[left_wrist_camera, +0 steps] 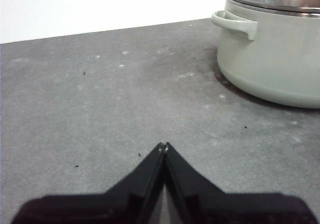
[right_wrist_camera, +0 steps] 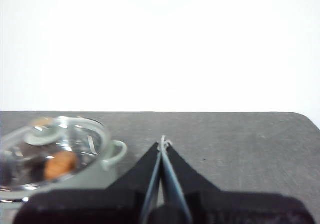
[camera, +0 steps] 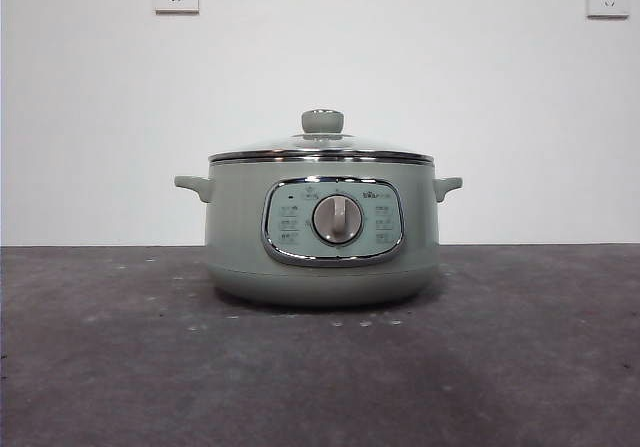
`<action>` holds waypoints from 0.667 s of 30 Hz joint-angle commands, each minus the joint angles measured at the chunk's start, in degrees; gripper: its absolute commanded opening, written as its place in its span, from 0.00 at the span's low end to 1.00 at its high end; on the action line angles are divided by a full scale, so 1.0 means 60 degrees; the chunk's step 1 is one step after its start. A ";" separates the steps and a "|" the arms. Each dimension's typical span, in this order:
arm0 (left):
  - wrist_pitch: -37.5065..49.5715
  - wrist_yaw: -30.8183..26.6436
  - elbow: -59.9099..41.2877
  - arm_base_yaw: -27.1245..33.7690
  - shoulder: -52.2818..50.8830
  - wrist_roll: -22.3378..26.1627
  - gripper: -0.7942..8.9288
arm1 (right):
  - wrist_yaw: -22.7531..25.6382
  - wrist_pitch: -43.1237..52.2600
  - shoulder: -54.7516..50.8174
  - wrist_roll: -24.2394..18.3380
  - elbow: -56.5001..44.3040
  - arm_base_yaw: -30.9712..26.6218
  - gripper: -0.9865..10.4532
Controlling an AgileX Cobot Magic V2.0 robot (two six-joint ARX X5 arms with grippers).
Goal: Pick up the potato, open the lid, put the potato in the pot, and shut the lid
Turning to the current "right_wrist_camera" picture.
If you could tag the brown potato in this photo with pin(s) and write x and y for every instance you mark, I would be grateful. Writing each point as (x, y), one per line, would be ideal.
(61, 165)

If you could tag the glass lid with green knob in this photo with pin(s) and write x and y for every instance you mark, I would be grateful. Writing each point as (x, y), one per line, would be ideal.
(40, 138)

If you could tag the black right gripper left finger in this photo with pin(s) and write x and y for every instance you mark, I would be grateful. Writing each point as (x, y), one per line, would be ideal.
(95, 206)

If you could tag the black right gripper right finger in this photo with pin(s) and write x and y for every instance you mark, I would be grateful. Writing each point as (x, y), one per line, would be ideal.
(237, 209)

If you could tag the pale green electric pot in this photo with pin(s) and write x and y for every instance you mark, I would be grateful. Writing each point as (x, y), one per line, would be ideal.
(100, 179)

